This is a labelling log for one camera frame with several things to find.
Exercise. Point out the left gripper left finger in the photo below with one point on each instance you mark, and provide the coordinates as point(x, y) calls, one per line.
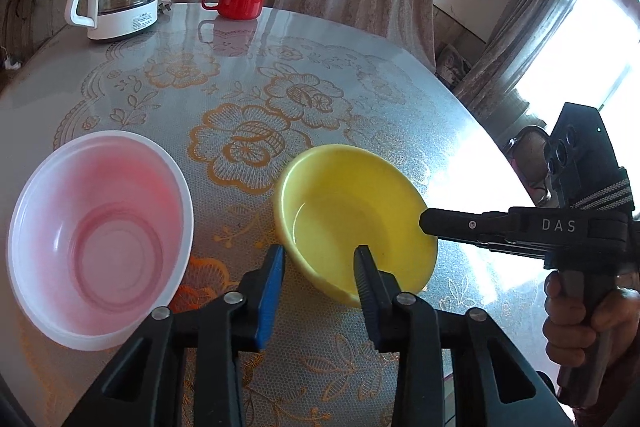
point(143, 383)

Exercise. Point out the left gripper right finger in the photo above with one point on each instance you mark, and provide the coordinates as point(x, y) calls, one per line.
point(494, 385)

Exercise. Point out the yellow plastic bowl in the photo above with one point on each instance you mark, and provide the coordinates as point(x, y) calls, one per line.
point(334, 198)

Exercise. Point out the right hand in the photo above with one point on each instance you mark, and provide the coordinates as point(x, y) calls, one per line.
point(569, 335)

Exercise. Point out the red plastic bowl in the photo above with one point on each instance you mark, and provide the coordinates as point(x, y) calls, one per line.
point(100, 235)

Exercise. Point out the side window curtain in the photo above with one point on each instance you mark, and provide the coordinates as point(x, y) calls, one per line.
point(523, 29)

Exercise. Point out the wooden chair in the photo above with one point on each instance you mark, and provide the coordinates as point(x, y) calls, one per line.
point(16, 30)

